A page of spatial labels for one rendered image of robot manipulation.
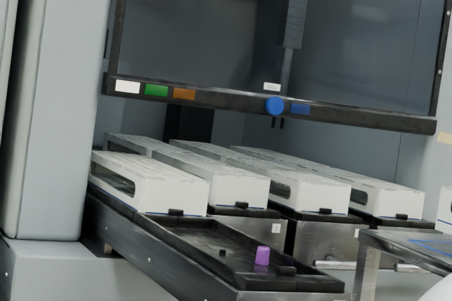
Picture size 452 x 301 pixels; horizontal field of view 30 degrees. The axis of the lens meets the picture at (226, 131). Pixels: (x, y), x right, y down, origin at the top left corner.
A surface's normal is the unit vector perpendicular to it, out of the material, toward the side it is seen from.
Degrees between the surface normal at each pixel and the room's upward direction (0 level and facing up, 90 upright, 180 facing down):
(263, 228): 90
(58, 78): 90
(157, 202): 90
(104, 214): 90
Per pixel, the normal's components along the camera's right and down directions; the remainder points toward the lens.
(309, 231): 0.41, 0.11
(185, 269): -0.90, -0.10
